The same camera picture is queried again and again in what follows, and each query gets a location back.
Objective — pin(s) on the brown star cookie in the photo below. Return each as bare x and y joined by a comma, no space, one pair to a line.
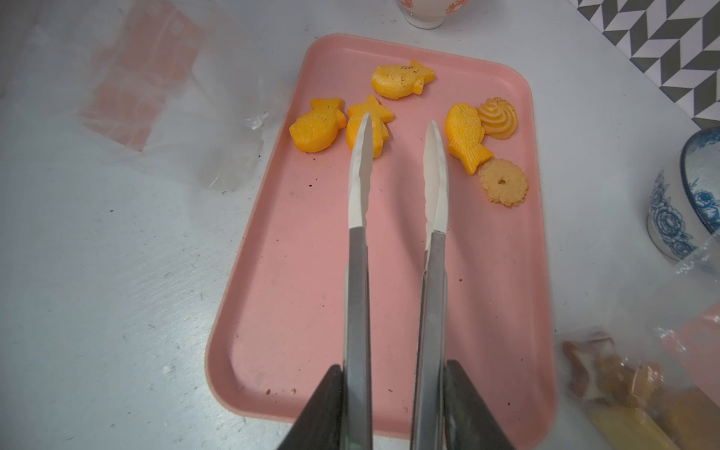
596,369

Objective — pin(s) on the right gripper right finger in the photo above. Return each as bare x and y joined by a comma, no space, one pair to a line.
468,422

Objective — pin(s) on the metal tongs white tips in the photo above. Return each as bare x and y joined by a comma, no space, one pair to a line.
419,282

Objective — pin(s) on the blue patterned small bowl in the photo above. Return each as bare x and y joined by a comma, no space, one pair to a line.
684,202

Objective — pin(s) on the round brown cookie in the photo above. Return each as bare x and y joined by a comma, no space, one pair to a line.
499,118

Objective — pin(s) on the orange patterned small bowl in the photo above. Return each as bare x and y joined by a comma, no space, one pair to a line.
429,14

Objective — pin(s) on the clear resealable bag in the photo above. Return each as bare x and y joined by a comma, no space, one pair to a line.
176,89
669,345

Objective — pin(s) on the round ring cookie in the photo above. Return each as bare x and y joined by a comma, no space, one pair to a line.
504,182

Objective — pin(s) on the pink plastic tray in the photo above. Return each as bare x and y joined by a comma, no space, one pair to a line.
280,324

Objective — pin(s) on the yellow rectangular biscuit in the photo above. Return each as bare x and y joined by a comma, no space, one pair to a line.
626,427

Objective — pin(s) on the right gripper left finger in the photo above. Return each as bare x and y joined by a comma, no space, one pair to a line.
318,427

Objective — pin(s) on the orange oval cookie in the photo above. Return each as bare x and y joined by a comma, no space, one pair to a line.
465,133

